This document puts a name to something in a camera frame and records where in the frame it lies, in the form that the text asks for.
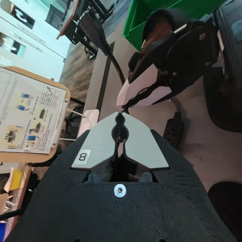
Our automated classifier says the black power strip cable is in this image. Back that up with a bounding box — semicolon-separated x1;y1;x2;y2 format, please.
166;95;182;120

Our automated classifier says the yellow plastic bin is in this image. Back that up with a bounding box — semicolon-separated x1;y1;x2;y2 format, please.
9;168;23;191

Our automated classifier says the green plastic bin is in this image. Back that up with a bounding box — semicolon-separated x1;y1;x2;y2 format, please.
122;0;225;51

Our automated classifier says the black power cord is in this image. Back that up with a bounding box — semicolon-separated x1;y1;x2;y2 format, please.
79;13;127;85

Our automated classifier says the black power strip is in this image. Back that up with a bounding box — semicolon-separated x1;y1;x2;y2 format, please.
163;118;185;150

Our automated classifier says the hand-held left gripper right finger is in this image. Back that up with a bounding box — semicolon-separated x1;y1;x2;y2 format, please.
121;112;169;170

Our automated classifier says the dark wall photo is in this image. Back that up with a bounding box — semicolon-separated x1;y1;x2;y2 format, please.
10;5;36;29
0;32;26;58

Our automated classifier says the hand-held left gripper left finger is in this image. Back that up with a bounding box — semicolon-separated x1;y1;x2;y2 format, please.
71;112;121;170

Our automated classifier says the wooden table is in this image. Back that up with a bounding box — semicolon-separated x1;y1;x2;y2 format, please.
56;0;116;60

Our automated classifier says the black chair armrest pad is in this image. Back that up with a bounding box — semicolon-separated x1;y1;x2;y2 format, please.
203;75;242;133
208;181;242;242

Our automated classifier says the white instruction board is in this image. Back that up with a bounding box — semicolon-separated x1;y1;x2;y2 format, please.
0;66;71;163

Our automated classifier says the person's right hand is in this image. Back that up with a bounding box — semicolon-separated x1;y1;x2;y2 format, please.
143;20;174;51

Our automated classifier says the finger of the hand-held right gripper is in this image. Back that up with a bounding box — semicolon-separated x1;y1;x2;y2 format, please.
116;63;161;107
130;85;173;109

